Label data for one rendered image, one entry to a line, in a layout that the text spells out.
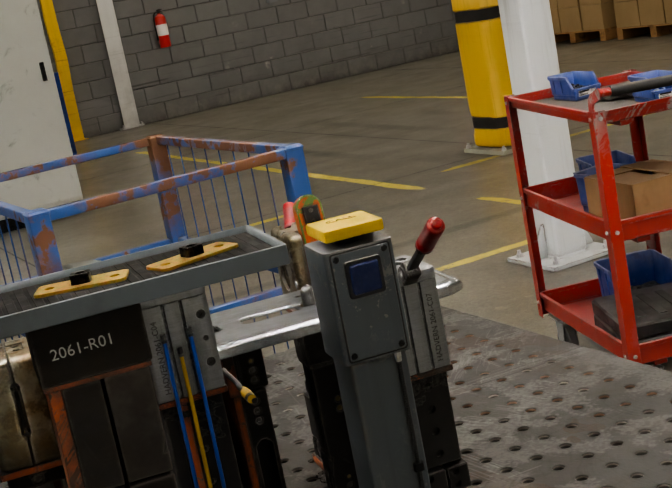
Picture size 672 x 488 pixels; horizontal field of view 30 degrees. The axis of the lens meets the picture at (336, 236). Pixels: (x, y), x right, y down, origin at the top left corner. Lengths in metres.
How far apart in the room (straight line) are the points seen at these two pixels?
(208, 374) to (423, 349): 0.24
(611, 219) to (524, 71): 1.98
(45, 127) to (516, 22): 4.98
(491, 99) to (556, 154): 3.13
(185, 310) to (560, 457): 0.65
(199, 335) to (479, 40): 7.26
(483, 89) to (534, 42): 3.24
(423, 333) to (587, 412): 0.55
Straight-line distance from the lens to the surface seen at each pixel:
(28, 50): 9.49
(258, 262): 1.09
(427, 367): 1.39
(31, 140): 9.49
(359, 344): 1.18
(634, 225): 3.49
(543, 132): 5.35
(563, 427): 1.83
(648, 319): 3.67
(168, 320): 1.28
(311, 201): 1.67
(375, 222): 1.16
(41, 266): 3.26
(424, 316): 1.37
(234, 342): 1.43
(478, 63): 8.53
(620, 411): 1.86
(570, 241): 5.48
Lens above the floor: 1.39
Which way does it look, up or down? 12 degrees down
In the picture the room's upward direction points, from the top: 11 degrees counter-clockwise
